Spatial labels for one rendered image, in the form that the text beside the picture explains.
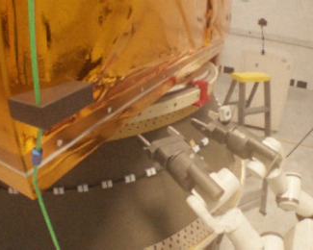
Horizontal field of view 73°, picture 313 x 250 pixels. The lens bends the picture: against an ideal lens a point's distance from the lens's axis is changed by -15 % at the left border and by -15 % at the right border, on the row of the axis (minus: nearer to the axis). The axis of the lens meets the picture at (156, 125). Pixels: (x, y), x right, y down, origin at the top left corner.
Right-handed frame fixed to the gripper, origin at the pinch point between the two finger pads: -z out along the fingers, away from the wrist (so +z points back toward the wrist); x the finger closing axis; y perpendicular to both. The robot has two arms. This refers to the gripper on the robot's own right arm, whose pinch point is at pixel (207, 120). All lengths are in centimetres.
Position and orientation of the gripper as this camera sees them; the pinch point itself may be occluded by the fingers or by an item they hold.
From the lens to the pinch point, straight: 83.3
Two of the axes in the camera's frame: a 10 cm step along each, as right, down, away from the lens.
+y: -1.6, 8.2, 5.4
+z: 6.9, 4.9, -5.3
